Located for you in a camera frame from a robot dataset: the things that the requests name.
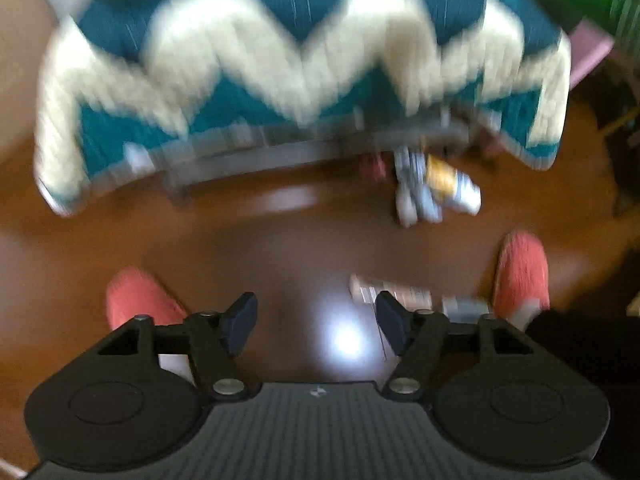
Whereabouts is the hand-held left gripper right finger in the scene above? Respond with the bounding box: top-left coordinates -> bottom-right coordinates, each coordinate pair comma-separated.
375,290 -> 533,402

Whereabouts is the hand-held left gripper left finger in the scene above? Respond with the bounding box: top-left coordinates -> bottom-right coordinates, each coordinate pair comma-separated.
97,291 -> 258,401

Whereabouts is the dark silver bar wrapper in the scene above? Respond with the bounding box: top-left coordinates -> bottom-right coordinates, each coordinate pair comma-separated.
350,274 -> 493,320

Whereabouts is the coral slipper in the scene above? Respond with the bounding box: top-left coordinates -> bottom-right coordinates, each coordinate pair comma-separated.
106,267 -> 188,333
492,230 -> 551,333

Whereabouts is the crumpled silver wrapper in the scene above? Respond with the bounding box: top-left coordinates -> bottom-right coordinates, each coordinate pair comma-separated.
392,147 -> 443,226

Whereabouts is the small red candy wrapper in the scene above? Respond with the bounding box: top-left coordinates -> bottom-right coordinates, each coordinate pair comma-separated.
362,152 -> 386,181

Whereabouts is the teal cream zigzag quilt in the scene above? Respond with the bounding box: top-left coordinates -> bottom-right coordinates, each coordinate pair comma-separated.
32,0 -> 573,218

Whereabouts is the wooden chair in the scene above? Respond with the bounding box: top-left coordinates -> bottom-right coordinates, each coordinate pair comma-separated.
597,50 -> 640,216

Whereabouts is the pink desk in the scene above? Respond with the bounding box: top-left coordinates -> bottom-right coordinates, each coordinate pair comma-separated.
570,25 -> 616,86

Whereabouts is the beige door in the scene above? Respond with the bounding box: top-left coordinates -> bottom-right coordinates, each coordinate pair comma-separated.
0,0 -> 96,166

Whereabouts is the metal bench frame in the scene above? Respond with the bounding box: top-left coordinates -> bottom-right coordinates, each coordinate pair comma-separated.
165,125 -> 471,196

